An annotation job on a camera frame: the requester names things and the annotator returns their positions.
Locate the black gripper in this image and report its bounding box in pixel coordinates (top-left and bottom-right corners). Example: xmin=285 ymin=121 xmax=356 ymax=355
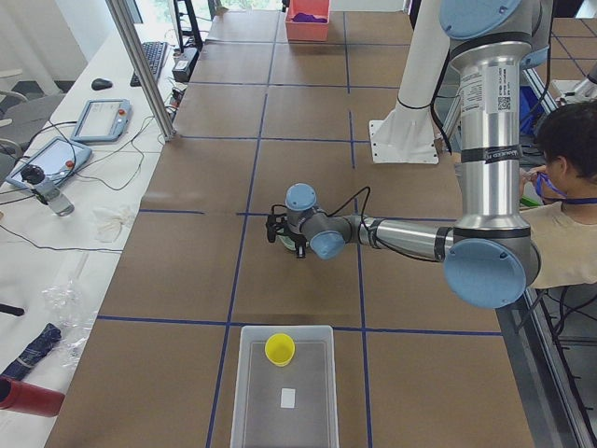
xmin=279 ymin=217 xmax=308 ymax=259

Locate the mint green bowl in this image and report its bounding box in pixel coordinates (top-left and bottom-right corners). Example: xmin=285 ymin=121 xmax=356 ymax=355
xmin=277 ymin=235 xmax=296 ymax=253

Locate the yellow plastic cup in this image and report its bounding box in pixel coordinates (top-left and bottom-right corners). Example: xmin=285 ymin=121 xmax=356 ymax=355
xmin=265 ymin=333 xmax=296 ymax=367

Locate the purple cloth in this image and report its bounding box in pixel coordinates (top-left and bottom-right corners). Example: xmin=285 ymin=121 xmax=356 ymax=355
xmin=292 ymin=12 xmax=327 ymax=23

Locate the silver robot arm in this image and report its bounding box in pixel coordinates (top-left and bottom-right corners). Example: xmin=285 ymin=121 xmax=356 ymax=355
xmin=266 ymin=1 xmax=554 ymax=308

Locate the black box device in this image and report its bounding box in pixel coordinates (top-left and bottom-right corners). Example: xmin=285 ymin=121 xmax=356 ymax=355
xmin=172 ymin=48 xmax=200 ymax=83

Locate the clear plastic bin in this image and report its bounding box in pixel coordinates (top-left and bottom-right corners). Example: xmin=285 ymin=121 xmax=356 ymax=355
xmin=229 ymin=325 xmax=340 ymax=447

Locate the pink plastic tray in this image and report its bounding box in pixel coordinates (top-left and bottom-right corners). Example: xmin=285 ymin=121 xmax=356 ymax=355
xmin=285 ymin=0 xmax=330 ymax=42

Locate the upper teach pendant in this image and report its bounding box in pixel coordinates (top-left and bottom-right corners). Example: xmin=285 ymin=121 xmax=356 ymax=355
xmin=71 ymin=99 xmax=132 ymax=145

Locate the teach pendant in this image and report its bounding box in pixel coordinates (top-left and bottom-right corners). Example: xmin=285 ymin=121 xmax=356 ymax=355
xmin=6 ymin=137 xmax=92 ymax=189
xmin=71 ymin=99 xmax=132 ymax=145

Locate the crumpled clear plastic wrap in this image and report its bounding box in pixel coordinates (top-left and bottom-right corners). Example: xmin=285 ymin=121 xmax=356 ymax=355
xmin=42 ymin=280 xmax=97 ymax=371

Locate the black keyboard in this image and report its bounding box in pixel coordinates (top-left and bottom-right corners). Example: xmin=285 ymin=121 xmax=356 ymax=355
xmin=142 ymin=41 xmax=169 ymax=80

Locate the lower teach pendant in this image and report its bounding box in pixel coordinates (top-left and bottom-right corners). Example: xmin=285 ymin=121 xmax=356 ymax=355
xmin=6 ymin=137 xmax=92 ymax=189

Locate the black computer mouse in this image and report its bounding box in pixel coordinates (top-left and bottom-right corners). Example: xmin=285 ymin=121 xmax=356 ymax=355
xmin=90 ymin=77 xmax=113 ymax=91

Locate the clear water bottle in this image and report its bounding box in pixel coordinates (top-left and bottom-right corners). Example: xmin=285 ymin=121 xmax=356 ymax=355
xmin=21 ymin=164 xmax=75 ymax=217

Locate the seated person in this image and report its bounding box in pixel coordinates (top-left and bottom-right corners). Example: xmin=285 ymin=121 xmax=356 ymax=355
xmin=519 ymin=101 xmax=596 ymax=289

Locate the folded dark blue umbrella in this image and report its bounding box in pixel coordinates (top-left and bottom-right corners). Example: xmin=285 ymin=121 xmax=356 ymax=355
xmin=1 ymin=323 xmax=62 ymax=381

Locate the red bottle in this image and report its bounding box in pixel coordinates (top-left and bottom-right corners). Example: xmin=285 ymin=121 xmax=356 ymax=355
xmin=1 ymin=376 xmax=65 ymax=417

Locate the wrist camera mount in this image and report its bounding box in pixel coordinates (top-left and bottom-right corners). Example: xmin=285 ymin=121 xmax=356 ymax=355
xmin=266 ymin=204 xmax=287 ymax=244

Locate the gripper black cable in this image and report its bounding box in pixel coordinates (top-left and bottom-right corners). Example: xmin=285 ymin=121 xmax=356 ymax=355
xmin=326 ymin=186 xmax=449 ymax=262

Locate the white camera column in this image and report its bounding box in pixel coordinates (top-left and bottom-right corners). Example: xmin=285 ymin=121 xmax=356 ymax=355
xmin=369 ymin=0 xmax=450 ymax=164

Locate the aluminium frame post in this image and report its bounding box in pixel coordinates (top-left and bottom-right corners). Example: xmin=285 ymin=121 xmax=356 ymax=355
xmin=105 ymin=0 xmax=175 ymax=142

